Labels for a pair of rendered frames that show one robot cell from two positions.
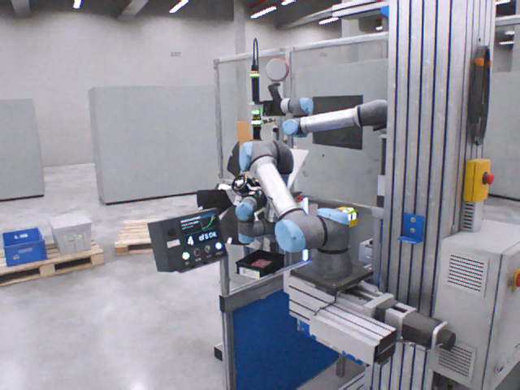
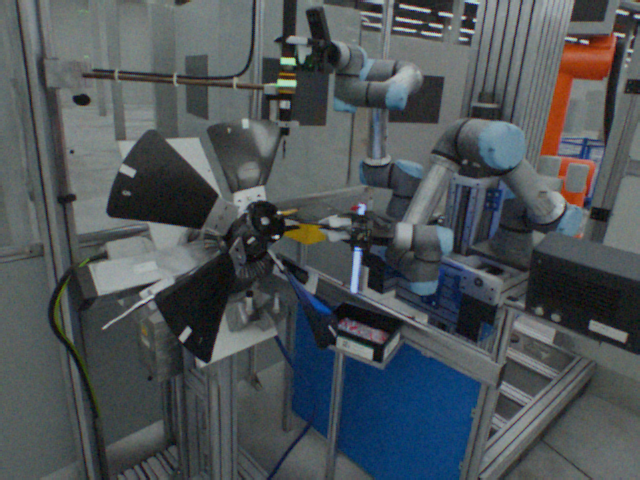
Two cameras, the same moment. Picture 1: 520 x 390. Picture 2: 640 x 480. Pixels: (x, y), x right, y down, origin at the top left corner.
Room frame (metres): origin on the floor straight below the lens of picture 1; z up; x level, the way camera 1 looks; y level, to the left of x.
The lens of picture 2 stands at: (2.21, 1.15, 1.56)
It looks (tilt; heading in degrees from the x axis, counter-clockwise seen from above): 19 degrees down; 266
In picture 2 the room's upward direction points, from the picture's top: 4 degrees clockwise
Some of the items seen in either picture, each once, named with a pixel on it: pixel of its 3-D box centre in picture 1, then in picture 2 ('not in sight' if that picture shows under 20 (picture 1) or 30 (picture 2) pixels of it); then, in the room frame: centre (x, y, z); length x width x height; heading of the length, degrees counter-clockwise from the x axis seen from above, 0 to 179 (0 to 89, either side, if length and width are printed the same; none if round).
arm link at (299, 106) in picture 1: (301, 106); (348, 59); (2.08, -0.23, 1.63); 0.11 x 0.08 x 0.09; 52
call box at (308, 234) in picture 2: (342, 218); (303, 227); (2.18, -0.47, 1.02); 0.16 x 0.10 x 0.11; 132
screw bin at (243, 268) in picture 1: (260, 264); (360, 331); (1.99, -0.01, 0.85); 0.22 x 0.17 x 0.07; 147
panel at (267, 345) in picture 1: (293, 339); (365, 399); (1.91, -0.17, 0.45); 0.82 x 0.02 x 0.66; 132
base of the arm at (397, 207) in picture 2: not in sight; (404, 203); (1.74, -0.66, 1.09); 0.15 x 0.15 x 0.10
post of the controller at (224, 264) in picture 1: (224, 273); (504, 330); (1.63, 0.14, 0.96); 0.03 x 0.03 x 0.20; 42
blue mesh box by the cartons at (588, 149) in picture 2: not in sight; (580, 170); (-2.44, -5.77, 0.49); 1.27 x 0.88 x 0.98; 27
